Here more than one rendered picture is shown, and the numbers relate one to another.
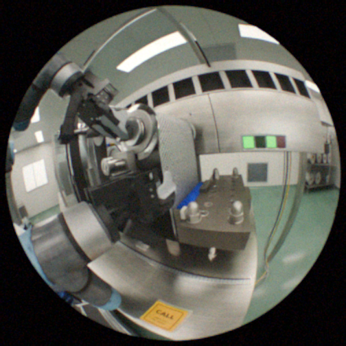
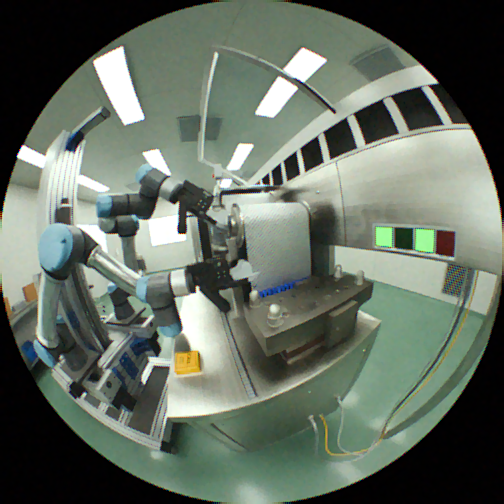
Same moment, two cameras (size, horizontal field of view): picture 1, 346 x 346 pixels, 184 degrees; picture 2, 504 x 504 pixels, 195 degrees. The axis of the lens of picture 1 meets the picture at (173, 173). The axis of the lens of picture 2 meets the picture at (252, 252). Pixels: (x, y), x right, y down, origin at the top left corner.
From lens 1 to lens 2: 28 cm
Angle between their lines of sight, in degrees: 41
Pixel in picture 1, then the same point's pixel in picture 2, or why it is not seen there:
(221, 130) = (349, 216)
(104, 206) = (192, 274)
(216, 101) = (345, 171)
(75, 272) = (163, 298)
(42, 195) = (176, 252)
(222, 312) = (208, 393)
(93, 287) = (167, 311)
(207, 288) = (230, 368)
